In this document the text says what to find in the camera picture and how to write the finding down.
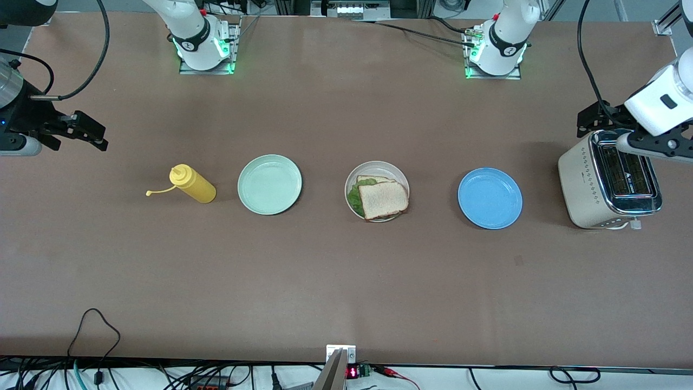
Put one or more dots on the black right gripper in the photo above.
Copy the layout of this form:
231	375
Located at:
28	116

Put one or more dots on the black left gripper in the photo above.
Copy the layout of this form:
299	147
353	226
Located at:
600	117

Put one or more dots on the yellow squeeze bottle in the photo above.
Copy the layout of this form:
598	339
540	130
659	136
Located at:
197	187

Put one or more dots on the brown bread slice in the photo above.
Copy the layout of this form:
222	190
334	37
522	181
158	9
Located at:
384	199
373	179

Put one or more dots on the green lettuce leaf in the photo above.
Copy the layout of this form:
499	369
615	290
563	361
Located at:
354	197

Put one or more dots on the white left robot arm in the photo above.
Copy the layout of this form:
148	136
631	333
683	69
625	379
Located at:
506	43

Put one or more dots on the blue plate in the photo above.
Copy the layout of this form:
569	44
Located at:
490	198

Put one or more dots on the pale green plate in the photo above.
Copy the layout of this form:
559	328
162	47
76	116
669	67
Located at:
269	184

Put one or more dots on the beige plate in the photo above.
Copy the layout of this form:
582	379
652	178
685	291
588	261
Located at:
379	167

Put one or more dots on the beige chrome toaster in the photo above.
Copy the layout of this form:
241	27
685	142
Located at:
582	184

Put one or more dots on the lit control box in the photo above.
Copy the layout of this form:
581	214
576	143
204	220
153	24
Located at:
349	10

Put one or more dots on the grey metal bar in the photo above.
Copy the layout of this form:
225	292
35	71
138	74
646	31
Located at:
331	376

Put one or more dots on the red display electronics module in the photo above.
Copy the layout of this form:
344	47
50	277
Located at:
353	372

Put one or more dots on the small metal bracket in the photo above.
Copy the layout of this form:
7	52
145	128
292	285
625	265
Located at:
349	352

